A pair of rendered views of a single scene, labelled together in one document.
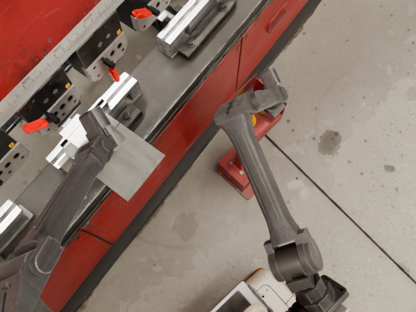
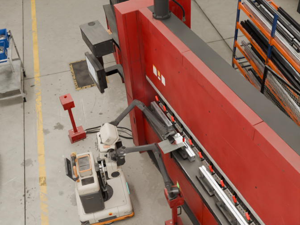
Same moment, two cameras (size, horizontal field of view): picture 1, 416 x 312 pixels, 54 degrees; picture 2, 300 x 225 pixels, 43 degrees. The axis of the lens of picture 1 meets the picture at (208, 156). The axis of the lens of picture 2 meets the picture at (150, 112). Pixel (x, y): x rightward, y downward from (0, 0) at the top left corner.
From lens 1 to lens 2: 3.58 m
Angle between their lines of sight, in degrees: 58
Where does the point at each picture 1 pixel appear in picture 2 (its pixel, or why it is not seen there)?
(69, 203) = (150, 116)
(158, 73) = (195, 168)
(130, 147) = (170, 147)
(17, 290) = (137, 102)
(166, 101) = (185, 166)
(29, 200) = not seen: hidden behind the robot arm
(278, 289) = (122, 206)
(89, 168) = (158, 124)
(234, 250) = (145, 213)
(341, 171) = not seen: outside the picture
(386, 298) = not seen: outside the picture
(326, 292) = (113, 153)
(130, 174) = (163, 145)
